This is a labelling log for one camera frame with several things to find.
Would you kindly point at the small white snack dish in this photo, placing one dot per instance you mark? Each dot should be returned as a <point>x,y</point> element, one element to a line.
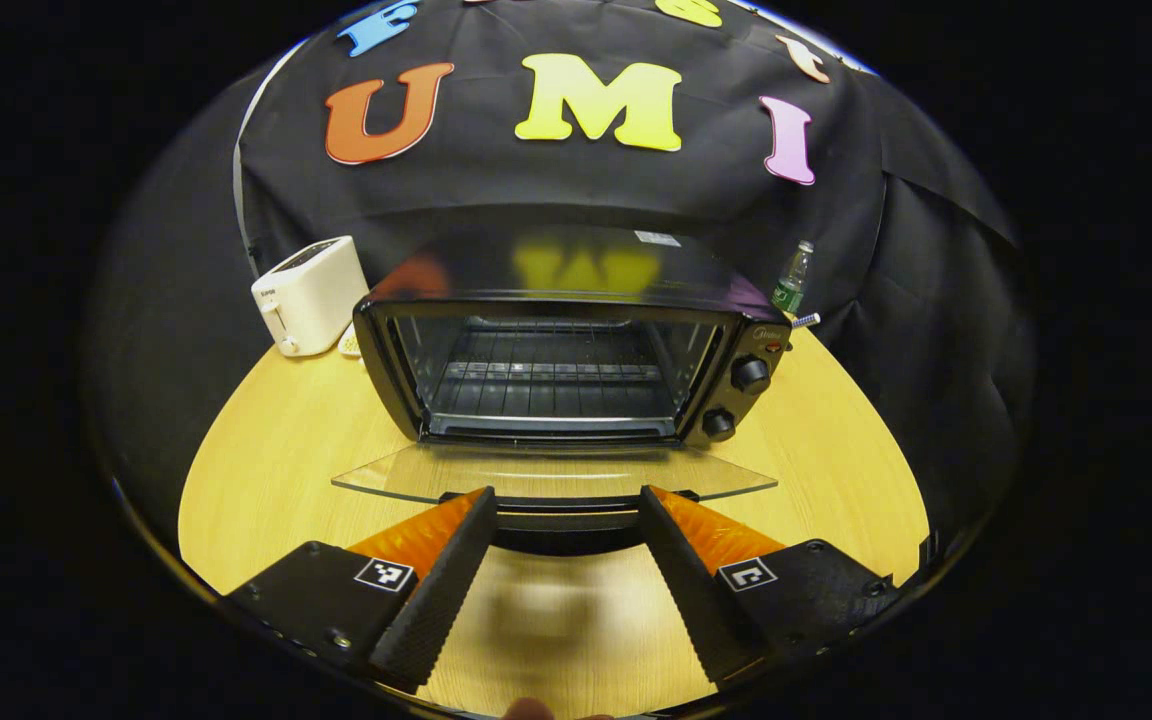
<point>350,343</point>

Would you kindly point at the black backdrop cloth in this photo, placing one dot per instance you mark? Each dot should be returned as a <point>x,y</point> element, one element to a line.
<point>556,190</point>

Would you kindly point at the black electric oven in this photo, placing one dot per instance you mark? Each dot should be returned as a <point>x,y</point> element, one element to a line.
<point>726,400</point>

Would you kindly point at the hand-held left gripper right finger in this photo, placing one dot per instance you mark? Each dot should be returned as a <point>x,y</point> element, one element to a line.
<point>696,590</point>

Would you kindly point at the white toaster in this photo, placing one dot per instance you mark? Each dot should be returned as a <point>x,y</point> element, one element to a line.
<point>311,295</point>

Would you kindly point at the green label plastic bottle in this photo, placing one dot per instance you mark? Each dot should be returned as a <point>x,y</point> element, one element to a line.
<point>792,285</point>

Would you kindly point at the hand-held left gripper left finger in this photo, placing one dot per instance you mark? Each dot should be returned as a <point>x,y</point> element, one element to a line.
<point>441,590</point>

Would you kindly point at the metal oven rack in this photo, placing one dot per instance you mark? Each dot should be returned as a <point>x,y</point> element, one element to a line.
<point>546,385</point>

